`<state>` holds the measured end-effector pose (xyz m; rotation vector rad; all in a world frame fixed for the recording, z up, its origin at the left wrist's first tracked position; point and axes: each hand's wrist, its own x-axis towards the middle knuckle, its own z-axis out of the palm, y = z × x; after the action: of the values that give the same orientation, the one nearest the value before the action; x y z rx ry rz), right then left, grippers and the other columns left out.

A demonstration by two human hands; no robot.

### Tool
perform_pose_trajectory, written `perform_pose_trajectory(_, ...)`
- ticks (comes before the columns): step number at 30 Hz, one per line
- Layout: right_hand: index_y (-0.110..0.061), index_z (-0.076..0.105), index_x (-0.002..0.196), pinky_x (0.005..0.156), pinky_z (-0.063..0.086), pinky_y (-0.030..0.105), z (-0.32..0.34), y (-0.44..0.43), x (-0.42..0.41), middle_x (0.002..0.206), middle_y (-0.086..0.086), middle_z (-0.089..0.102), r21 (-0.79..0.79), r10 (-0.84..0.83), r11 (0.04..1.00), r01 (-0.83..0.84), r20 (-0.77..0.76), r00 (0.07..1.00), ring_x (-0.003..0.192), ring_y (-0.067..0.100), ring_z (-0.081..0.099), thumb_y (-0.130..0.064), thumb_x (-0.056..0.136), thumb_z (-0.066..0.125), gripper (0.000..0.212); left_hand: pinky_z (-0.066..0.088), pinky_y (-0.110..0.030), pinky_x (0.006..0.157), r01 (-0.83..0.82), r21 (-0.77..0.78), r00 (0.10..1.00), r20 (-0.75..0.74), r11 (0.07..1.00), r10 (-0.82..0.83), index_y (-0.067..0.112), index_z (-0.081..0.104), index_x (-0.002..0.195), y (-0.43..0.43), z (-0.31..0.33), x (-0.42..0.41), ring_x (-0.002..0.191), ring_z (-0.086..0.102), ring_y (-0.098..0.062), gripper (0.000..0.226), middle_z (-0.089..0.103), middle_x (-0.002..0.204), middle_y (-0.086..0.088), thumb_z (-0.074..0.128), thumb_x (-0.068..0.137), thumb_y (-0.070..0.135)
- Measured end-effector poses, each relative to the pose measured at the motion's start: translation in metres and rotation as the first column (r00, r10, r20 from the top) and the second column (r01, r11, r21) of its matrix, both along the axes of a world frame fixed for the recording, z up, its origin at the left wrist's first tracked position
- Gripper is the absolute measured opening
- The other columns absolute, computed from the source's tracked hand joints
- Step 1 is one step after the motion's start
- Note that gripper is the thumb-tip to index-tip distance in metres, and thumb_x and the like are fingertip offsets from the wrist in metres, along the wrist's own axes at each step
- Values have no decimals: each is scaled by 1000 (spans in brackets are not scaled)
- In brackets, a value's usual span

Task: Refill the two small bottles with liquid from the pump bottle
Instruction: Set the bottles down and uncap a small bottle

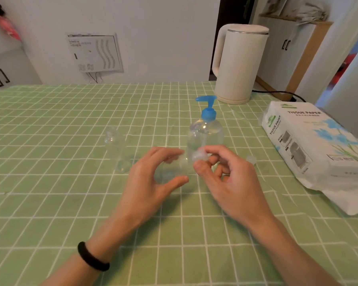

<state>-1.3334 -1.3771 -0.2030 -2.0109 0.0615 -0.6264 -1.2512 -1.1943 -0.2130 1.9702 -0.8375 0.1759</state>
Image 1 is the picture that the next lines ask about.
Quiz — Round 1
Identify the person's left hand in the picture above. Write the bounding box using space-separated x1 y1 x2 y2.
115 146 189 227

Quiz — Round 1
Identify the white door wooden side cabinet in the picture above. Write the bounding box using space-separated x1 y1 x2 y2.
255 13 334 102

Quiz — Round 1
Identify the leaning framed picture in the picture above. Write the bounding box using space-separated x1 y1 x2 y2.
261 0 290 16

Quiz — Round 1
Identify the large clear bottle blue pump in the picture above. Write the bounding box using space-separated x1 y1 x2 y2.
186 95 225 173

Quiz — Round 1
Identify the wooden top white cabinet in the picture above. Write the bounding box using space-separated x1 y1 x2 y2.
0 20 43 93

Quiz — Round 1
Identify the pink hanging item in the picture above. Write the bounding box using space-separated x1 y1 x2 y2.
0 12 21 42

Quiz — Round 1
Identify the white tissue paper pack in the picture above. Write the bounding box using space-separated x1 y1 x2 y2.
261 101 358 216

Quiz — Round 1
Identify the cream electric kettle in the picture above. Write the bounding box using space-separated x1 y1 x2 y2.
212 23 270 105

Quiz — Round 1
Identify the black wrist band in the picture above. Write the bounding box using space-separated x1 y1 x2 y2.
77 241 110 272

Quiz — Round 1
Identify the white wall panel cover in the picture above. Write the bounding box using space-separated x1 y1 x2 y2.
67 33 124 73

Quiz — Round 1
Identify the red object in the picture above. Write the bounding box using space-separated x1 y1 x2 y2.
331 53 356 84

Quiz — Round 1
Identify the black power cable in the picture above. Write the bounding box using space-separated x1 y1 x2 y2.
251 90 306 103

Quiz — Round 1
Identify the person's right hand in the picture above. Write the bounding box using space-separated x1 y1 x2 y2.
193 145 275 227

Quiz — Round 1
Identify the crumpled grey paper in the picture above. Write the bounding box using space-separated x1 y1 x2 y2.
295 2 329 24

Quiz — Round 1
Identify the green checked tablecloth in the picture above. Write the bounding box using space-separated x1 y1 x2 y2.
0 81 358 286

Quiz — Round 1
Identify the small clear plastic bottle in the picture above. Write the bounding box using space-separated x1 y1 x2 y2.
104 129 132 174
155 150 199 191

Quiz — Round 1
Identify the person's left forearm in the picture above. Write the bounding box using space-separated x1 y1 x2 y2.
40 217 144 286

